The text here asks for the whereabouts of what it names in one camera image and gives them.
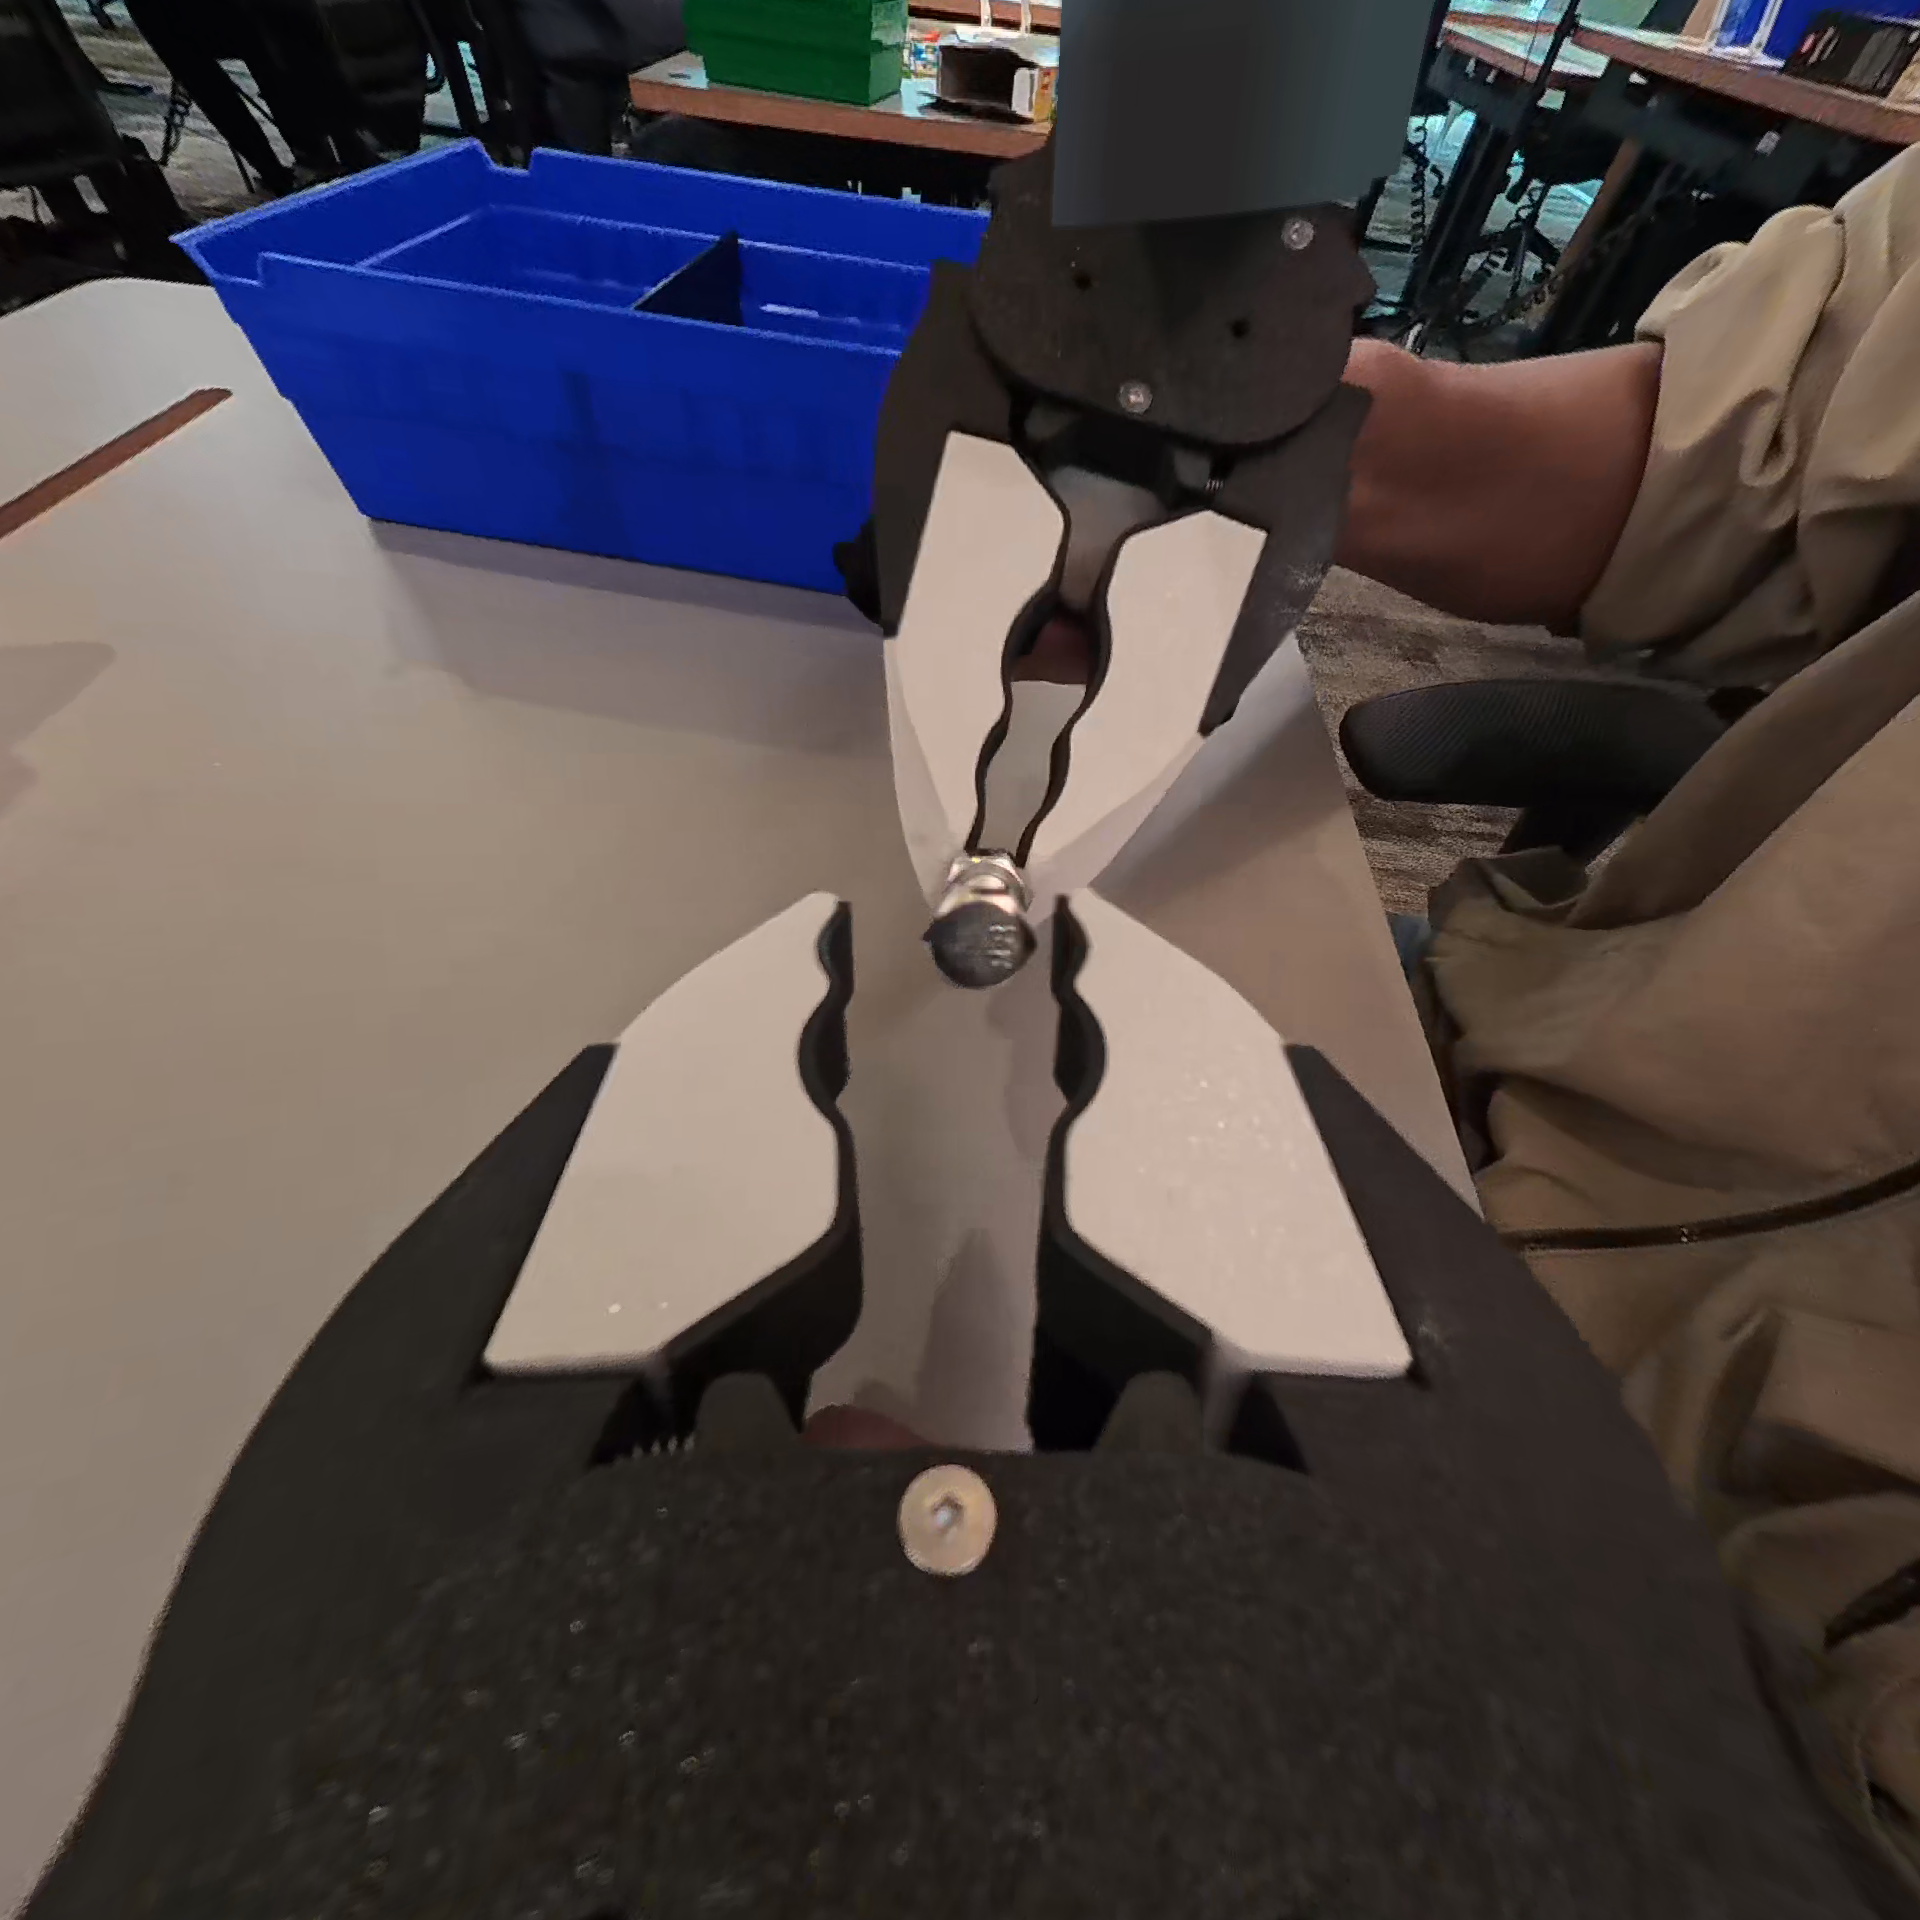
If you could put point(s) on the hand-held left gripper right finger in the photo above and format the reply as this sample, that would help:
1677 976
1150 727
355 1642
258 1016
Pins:
1230 1186

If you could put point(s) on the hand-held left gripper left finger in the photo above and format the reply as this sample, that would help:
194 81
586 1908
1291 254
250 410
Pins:
669 1186

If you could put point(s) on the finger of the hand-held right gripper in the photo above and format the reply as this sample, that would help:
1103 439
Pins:
960 601
1155 660

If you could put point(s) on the steel hex nut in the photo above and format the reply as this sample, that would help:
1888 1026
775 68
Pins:
982 876

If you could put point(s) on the steel hex bolt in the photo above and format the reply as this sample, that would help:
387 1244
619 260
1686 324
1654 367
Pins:
979 943

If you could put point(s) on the blue bin with black divider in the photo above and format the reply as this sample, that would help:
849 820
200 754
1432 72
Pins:
573 391

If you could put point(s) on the person's right hand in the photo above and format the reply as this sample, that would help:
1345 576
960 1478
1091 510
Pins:
1057 640

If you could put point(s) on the wooden side table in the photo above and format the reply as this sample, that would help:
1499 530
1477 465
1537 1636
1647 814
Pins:
841 122

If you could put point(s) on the green crate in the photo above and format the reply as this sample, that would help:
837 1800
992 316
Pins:
795 47

